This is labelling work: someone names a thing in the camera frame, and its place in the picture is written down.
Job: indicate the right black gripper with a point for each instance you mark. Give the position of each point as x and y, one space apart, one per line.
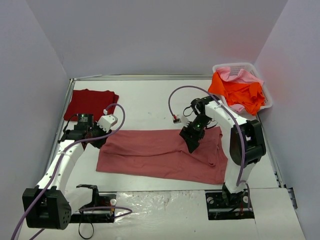
190 134

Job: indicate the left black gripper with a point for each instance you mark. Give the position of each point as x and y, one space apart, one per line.
99 139

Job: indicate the salmon pink t-shirt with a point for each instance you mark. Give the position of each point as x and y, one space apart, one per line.
164 154

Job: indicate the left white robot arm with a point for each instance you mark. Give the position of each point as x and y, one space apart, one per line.
49 205

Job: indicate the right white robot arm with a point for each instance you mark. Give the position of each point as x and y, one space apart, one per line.
246 144

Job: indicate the folded dark red t-shirt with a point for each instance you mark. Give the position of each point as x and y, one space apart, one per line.
89 102

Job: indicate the orange t-shirt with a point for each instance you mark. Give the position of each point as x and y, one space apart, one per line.
248 96

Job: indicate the light pink t-shirt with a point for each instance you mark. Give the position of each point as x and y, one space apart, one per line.
241 77

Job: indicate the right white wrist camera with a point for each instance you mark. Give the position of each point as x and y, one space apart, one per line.
182 120

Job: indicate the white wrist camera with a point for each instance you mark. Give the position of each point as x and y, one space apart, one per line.
182 120
106 122

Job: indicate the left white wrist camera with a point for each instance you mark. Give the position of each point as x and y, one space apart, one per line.
106 122

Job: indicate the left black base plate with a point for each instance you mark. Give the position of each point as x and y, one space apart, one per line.
97 216

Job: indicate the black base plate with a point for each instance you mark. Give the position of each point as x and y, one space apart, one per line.
97 216
219 210

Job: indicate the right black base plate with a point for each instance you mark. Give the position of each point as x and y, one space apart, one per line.
219 210

